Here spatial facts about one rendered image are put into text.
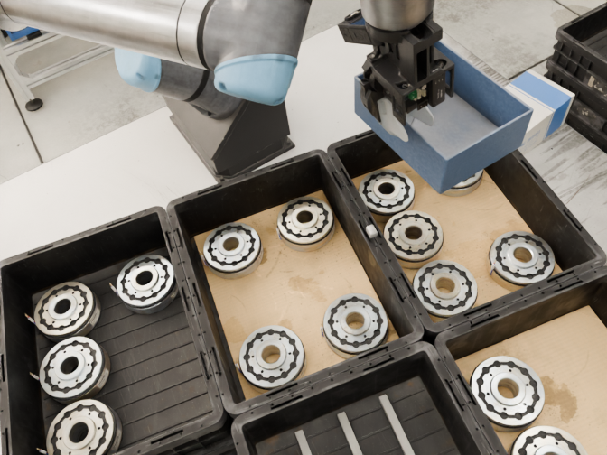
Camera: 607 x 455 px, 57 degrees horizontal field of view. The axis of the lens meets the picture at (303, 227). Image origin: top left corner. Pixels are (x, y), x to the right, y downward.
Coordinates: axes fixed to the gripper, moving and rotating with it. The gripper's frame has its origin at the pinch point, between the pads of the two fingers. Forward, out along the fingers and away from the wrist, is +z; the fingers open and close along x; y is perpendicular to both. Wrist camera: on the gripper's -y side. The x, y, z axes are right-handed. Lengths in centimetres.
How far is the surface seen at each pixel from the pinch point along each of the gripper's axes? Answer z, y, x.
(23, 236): 34, -52, -67
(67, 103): 106, -185, -60
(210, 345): 14.4, 6.1, -38.0
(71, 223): 36, -49, -57
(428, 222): 26.5, 2.5, 3.1
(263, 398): 14.7, 17.0, -35.1
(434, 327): 17.7, 20.9, -9.7
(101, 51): 96, -192, -34
